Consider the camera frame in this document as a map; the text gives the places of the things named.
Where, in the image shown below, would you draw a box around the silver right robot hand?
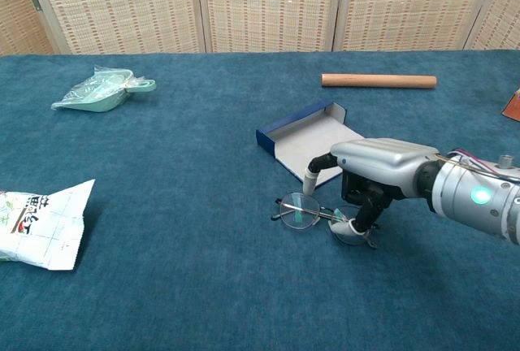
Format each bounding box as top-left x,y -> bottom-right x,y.
302,137 -> 442,245

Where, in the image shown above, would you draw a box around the blue and white box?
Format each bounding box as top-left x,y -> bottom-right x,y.
255,98 -> 366,189

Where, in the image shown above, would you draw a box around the thin metal eyeglasses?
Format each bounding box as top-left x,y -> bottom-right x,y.
271,191 -> 379,249

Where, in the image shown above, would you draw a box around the orange object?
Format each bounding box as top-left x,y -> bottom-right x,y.
501,87 -> 520,121

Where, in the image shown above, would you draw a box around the wooden rolling pin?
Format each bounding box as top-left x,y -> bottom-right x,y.
321,73 -> 438,89

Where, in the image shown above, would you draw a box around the woven bamboo folding screen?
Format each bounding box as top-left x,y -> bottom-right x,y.
0,0 -> 520,56

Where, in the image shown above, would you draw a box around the blue velvet tablecloth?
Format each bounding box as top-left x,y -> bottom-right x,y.
0,48 -> 520,351

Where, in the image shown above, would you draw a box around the green dustpan in plastic bag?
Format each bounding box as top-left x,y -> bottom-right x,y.
50,65 -> 158,114

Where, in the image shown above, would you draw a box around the white snack bag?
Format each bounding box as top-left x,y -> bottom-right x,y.
0,179 -> 97,271

